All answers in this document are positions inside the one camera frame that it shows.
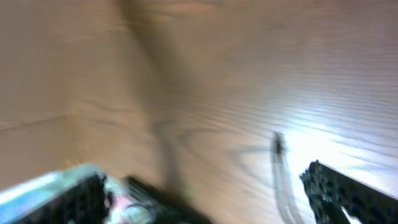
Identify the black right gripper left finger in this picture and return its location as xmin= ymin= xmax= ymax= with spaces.
xmin=1 ymin=164 xmax=114 ymax=224

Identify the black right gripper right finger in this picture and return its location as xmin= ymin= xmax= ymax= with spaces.
xmin=300 ymin=161 xmax=397 ymax=224

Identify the black charging cable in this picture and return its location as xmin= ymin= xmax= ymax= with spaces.
xmin=270 ymin=131 xmax=307 ymax=224

